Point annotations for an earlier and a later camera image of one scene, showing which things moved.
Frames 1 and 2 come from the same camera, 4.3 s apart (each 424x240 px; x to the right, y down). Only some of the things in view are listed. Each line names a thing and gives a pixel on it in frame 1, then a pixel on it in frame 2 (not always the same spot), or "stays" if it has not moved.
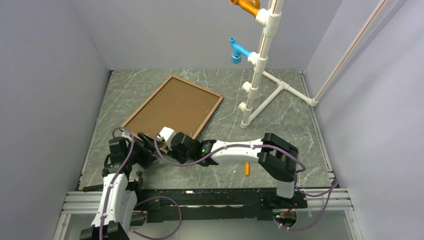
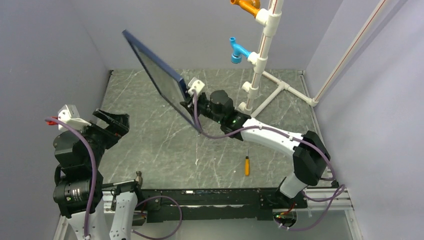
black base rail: (207, 205) stays
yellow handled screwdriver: (247, 168) stays
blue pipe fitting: (236, 56) stays
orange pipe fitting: (250, 6) stays
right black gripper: (173, 153) -> (188, 104)
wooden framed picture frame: (176, 103) -> (169, 84)
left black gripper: (147, 150) -> (117, 126)
